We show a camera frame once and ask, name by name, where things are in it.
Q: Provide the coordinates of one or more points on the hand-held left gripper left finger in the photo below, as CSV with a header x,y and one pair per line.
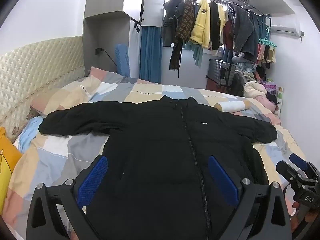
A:
x,y
92,180

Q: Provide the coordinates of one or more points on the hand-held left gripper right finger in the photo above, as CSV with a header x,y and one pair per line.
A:
x,y
222,182

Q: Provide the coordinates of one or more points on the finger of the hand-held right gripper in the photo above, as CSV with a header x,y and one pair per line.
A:
x,y
298,161
287,170

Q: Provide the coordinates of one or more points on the black zip jacket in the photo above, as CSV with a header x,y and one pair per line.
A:
x,y
150,142

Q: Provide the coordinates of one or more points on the pile of clothes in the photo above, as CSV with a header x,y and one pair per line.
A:
x,y
250,67

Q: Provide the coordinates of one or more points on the person's right hand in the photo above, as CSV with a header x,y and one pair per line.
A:
x,y
295,205

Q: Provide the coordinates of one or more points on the patchwork quilt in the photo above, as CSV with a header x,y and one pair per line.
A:
x,y
62,155

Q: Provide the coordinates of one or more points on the pink cloth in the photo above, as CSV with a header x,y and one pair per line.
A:
x,y
267,107

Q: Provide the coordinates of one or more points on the white fruit print bag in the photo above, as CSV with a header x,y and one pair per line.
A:
x,y
280,97

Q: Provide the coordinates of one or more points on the small black cloth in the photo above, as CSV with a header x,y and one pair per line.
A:
x,y
272,98

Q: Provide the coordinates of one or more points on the white and tan bolster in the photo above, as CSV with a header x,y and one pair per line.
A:
x,y
232,105

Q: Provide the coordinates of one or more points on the light blue pillow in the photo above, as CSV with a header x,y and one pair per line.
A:
x,y
27,135

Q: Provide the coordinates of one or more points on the purple patterned cloth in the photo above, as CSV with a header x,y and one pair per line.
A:
x,y
270,87

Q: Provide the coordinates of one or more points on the cream fleece blanket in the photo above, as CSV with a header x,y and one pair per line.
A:
x,y
252,88

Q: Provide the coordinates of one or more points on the yellow pillow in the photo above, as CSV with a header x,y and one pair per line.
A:
x,y
7,160

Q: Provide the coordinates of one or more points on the patchwork pillow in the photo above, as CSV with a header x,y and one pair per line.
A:
x,y
75,92

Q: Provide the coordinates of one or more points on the grey suitcase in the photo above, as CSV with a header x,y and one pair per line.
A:
x,y
217,72

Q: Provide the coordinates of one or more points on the row of hanging socks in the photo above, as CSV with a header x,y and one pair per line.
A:
x,y
266,53

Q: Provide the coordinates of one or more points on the green clip hanger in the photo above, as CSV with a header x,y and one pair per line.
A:
x,y
267,42

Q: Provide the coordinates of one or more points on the cream quilted headboard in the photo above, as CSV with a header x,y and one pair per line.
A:
x,y
37,67

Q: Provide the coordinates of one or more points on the hanging teal cloth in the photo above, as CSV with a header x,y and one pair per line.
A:
x,y
197,55

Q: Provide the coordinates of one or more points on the dark fringed scarf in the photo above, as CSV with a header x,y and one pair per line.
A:
x,y
175,55

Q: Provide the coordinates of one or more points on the white air conditioner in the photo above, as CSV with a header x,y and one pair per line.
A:
x,y
285,25

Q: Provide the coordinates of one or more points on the hanging grey denim jacket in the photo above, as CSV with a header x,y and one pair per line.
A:
x,y
243,32

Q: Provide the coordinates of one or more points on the hanging dark red garment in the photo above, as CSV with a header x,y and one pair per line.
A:
x,y
227,35

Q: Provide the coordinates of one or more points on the hanging yellow jacket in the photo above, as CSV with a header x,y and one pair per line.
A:
x,y
200,27

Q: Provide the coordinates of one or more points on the hanging black garment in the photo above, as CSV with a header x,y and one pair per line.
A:
x,y
214,25

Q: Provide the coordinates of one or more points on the hanging cream garment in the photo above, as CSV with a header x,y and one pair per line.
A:
x,y
222,17

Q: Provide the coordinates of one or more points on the hanging brown checked coat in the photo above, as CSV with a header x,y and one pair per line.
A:
x,y
185,22

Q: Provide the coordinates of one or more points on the hanging black coat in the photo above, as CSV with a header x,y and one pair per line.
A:
x,y
170,22

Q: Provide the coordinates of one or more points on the black wall plug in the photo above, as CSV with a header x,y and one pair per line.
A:
x,y
98,51

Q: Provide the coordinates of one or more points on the grey wall cabinet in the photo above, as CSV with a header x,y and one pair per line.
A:
x,y
132,0

